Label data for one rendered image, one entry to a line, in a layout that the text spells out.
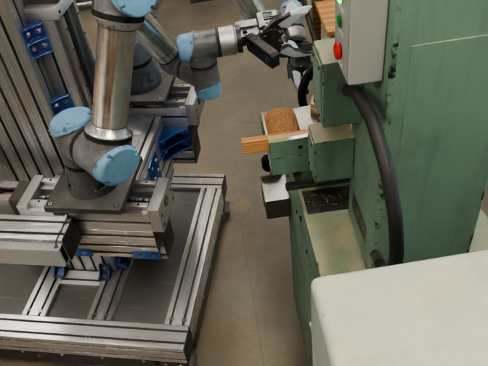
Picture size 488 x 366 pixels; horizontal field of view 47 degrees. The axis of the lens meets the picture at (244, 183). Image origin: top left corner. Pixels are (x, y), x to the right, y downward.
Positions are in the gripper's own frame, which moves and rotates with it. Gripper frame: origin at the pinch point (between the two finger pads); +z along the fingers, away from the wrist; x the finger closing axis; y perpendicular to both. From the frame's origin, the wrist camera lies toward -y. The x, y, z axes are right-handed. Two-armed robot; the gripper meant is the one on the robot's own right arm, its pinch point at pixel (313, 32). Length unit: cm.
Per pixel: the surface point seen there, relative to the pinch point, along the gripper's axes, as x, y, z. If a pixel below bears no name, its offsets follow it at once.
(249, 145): 16.6, -20.4, -21.1
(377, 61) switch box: -32, -49, 1
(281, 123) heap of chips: 17.4, -13.6, -11.6
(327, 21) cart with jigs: 80, 104, 28
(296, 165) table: 22.3, -24.9, -9.6
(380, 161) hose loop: -24, -63, -2
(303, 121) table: 21.4, -10.8, -5.1
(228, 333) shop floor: 108, -32, -39
